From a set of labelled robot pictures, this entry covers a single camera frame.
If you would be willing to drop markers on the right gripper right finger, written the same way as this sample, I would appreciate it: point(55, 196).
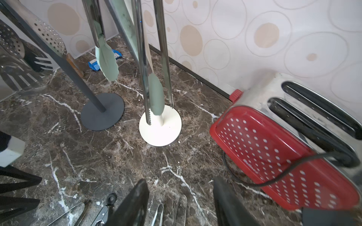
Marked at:
point(229, 209)

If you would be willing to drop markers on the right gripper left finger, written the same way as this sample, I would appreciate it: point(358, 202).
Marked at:
point(133, 209)

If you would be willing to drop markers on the white utensil rack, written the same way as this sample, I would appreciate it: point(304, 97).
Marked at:
point(169, 132)

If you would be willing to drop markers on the dark grey utensil rack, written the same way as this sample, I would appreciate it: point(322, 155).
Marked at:
point(101, 111)

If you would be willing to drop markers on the green tongs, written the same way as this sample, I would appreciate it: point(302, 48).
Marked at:
point(104, 54)

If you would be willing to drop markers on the small steel tongs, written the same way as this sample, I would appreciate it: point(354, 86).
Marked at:
point(158, 216)

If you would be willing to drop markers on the black tongs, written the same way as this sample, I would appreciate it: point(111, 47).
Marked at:
point(106, 211)

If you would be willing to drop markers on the serrated steel tongs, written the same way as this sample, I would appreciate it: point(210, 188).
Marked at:
point(180, 211)

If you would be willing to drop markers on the red white toaster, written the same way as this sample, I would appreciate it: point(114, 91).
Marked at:
point(302, 148)

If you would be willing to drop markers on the blue small package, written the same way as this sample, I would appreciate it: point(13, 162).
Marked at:
point(93, 64)

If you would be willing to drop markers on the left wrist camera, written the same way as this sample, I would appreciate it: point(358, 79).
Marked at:
point(11, 149)

